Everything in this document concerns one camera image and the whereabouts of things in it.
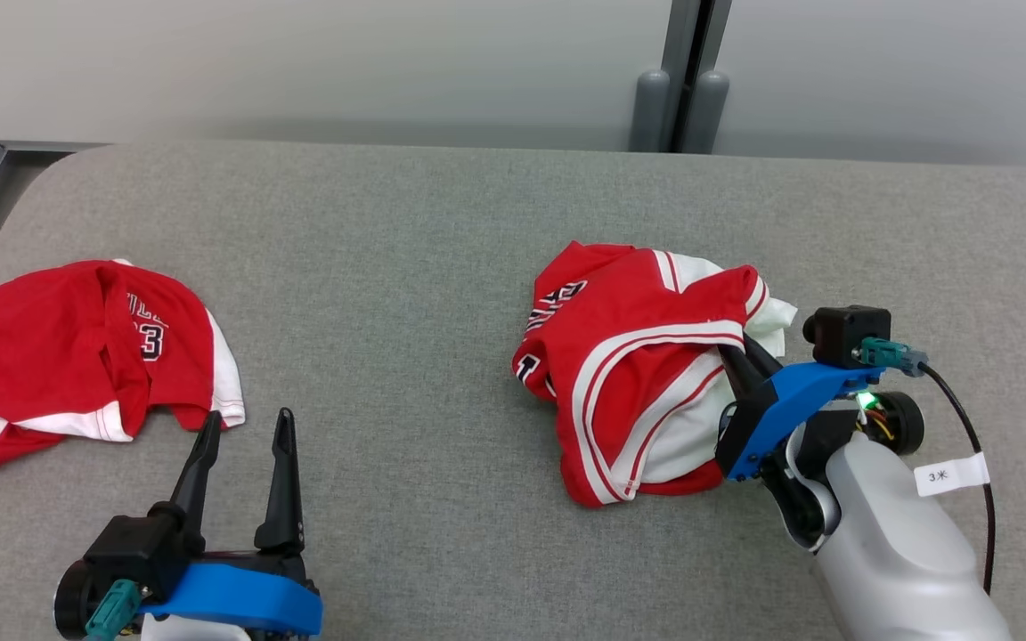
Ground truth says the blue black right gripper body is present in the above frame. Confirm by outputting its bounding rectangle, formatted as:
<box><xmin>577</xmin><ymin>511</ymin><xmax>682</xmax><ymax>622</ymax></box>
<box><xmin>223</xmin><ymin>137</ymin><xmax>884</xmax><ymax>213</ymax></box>
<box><xmin>714</xmin><ymin>361</ymin><xmax>925</xmax><ymax>483</ymax></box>

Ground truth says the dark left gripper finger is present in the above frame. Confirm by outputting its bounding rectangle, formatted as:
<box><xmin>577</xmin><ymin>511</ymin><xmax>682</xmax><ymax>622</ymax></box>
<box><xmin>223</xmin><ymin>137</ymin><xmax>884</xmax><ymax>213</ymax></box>
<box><xmin>150</xmin><ymin>410</ymin><xmax>223</xmax><ymax>555</ymax></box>
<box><xmin>253</xmin><ymin>407</ymin><xmax>306</xmax><ymax>551</ymax></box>

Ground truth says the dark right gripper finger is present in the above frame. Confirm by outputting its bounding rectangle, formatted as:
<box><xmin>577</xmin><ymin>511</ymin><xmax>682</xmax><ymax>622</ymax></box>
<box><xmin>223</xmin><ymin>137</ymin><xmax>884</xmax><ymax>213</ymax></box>
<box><xmin>718</xmin><ymin>344</ymin><xmax>770</xmax><ymax>421</ymax></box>
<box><xmin>743</xmin><ymin>332</ymin><xmax>787</xmax><ymax>385</ymax></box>

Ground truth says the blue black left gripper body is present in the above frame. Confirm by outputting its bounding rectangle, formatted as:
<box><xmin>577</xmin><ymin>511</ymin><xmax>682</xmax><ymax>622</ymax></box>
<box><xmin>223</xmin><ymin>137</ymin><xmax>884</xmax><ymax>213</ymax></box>
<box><xmin>142</xmin><ymin>550</ymin><xmax>324</xmax><ymax>637</ymax></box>

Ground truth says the red jersey white striped trim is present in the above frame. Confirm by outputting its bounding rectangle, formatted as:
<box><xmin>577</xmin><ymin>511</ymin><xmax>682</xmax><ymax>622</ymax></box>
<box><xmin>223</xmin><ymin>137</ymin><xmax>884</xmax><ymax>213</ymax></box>
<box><xmin>511</xmin><ymin>240</ymin><xmax>799</xmax><ymax>508</ymax></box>

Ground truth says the red jersey number 23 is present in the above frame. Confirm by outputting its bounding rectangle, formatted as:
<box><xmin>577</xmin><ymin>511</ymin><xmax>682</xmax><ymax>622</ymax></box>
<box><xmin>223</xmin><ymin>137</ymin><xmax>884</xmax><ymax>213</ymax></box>
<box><xmin>0</xmin><ymin>258</ymin><xmax>247</xmax><ymax>491</ymax></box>

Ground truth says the black right cable teal plug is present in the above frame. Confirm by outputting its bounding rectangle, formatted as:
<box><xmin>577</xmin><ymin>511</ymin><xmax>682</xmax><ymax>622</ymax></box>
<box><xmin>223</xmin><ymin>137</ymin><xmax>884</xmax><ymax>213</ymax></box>
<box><xmin>851</xmin><ymin>337</ymin><xmax>998</xmax><ymax>596</ymax></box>

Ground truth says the black cable teal plug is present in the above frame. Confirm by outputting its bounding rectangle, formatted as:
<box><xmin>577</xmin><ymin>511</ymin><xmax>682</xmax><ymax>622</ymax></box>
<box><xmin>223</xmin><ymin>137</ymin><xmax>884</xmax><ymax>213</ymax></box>
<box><xmin>851</xmin><ymin>337</ymin><xmax>998</xmax><ymax>596</ymax></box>
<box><xmin>85</xmin><ymin>579</ymin><xmax>144</xmax><ymax>640</ymax></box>

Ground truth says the black left cable teal plug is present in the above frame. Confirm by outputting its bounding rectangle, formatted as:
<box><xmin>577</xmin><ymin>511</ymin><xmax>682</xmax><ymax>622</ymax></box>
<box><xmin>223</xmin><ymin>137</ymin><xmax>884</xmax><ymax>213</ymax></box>
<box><xmin>85</xmin><ymin>579</ymin><xmax>144</xmax><ymax>640</ymax></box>

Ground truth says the white right cable label tag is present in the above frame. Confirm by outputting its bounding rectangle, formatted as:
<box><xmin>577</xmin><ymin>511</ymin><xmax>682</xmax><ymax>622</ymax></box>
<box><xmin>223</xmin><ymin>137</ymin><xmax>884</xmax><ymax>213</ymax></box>
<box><xmin>914</xmin><ymin>452</ymin><xmax>990</xmax><ymax>497</ymax></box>

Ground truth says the grey vertical partition frame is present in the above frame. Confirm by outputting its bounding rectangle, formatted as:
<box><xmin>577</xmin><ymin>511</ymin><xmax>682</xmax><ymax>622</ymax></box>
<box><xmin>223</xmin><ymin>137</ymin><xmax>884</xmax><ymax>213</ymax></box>
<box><xmin>660</xmin><ymin>0</ymin><xmax>734</xmax><ymax>81</ymax></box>

